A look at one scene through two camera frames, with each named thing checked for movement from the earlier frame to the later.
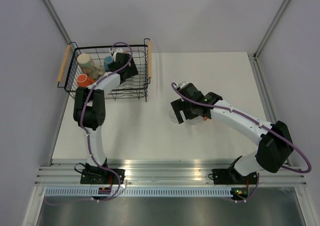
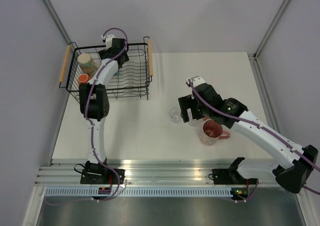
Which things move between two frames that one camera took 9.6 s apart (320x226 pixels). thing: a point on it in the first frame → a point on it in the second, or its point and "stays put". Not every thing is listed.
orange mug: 83,81 stays put
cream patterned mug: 88,66 stays put
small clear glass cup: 173,118 stays put
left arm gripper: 133,71 → 102,53
